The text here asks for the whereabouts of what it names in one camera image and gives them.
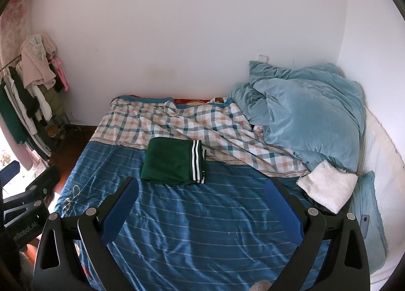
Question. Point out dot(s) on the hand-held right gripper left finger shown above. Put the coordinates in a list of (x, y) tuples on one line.
[(120, 212)]

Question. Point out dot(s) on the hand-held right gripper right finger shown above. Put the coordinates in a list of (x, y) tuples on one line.
[(281, 210)]

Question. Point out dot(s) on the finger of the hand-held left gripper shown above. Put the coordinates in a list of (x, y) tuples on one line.
[(11, 171), (47, 178)]

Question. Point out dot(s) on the green jacket with striped cuffs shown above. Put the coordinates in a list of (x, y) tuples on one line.
[(171, 161)]

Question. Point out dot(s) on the metal clothes rack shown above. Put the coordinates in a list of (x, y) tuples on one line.
[(68, 120)]

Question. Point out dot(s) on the brown plush toy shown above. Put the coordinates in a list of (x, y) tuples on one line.
[(53, 131)]

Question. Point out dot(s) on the white fluffy towel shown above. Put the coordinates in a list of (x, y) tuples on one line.
[(329, 185)]

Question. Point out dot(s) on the dark green hanging garment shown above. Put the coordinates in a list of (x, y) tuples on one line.
[(9, 117)]

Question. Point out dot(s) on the white hanging garment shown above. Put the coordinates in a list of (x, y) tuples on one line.
[(42, 104)]

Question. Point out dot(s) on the black hanging garment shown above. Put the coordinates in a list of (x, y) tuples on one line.
[(22, 96)]

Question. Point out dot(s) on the blue striped plaid bedsheet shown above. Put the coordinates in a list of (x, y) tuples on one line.
[(196, 215)]

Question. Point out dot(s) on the olive padded garment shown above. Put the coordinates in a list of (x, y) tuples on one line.
[(53, 101)]

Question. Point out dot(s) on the blue smartphone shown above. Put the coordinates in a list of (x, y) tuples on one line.
[(364, 225)]

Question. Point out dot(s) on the light blue pillow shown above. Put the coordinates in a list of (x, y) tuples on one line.
[(371, 212)]

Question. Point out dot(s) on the light blue duvet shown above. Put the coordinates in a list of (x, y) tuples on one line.
[(303, 114)]

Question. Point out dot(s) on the bright pink garment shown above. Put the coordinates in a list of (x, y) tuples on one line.
[(62, 76)]

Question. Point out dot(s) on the pink fluffy garment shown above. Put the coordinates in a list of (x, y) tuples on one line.
[(34, 60)]

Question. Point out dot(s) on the white quilted mattress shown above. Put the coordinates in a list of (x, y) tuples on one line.
[(381, 155)]

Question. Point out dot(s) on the red cloth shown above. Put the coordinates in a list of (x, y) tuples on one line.
[(189, 101)]

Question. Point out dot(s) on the pink floral curtain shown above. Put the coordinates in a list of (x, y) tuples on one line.
[(14, 19)]

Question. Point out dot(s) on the white wall socket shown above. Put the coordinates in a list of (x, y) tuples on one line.
[(262, 57)]

